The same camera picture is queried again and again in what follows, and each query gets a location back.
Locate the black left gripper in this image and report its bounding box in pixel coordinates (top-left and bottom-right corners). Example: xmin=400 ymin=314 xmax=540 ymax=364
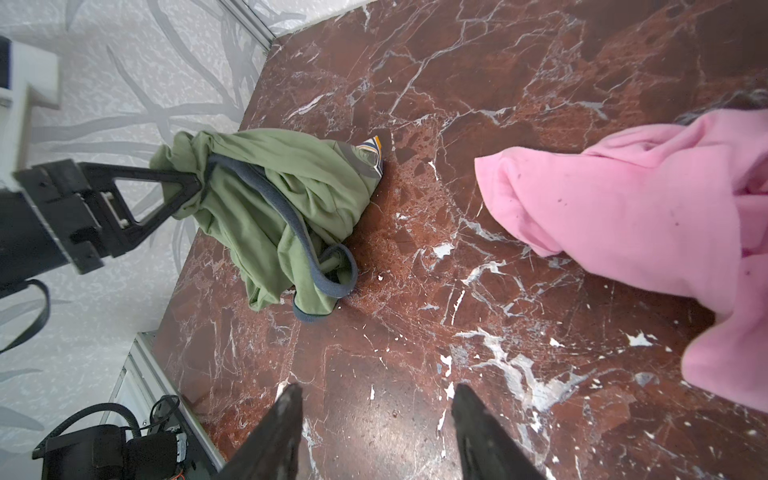
xmin=1 ymin=160 xmax=202 ymax=289

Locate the green t-shirt with print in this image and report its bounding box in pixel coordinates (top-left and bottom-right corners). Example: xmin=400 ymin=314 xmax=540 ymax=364
xmin=150 ymin=129 xmax=384 ymax=322

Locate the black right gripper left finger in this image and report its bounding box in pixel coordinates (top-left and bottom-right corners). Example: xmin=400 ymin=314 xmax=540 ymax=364
xmin=215 ymin=384 xmax=303 ymax=480

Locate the light pink cloth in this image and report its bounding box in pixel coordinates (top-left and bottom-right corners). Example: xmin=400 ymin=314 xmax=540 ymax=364
xmin=474 ymin=109 xmax=767 ymax=411

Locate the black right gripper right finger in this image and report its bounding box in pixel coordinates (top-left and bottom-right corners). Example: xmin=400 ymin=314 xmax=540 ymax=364
xmin=451 ymin=384 xmax=544 ymax=480

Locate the aluminium frame corner post left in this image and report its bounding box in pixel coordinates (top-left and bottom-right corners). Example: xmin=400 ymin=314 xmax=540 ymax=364
xmin=218 ymin=0 xmax=276 ymax=52

